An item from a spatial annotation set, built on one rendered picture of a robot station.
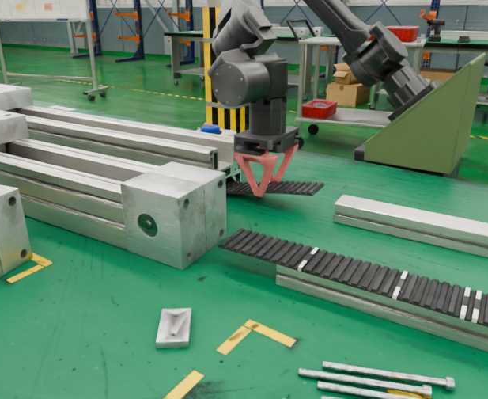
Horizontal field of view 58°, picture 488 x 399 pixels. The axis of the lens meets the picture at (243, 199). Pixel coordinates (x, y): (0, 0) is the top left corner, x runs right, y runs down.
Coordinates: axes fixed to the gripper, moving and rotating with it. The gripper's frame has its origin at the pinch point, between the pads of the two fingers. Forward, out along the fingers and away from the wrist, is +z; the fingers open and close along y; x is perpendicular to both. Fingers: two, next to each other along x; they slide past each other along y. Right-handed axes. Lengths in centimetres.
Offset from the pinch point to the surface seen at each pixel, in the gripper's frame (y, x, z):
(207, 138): -2.2, -12.9, -5.7
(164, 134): -2.2, -22.8, -5.3
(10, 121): 16.5, -39.7, -9.5
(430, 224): 2.0, 25.5, -0.1
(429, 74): -476, -47, 35
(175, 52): -500, -418, 26
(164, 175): 18.9, -4.8, -6.8
